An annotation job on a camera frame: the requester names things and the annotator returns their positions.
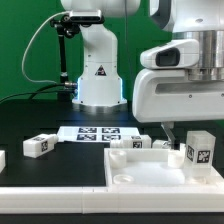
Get grey camera cable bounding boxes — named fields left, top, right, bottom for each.
left=21, top=11, right=71, bottom=84

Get white obstacle fence rail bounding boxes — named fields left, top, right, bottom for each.
left=0, top=186, right=224, bottom=214

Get tag marker sheet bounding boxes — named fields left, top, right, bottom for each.
left=57, top=126, right=139, bottom=142

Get black cables on table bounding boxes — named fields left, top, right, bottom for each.
left=0, top=80, right=79, bottom=104

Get camera on black stand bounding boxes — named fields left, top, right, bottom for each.
left=50, top=13, right=104, bottom=100

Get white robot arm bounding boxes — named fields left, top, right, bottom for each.
left=60, top=0, right=224, bottom=123

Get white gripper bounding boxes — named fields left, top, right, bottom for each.
left=132, top=69, right=224, bottom=150

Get white square tabletop panel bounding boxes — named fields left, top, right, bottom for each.
left=104, top=148, right=224, bottom=195

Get white block left edge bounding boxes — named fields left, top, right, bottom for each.
left=0, top=150, right=6, bottom=173

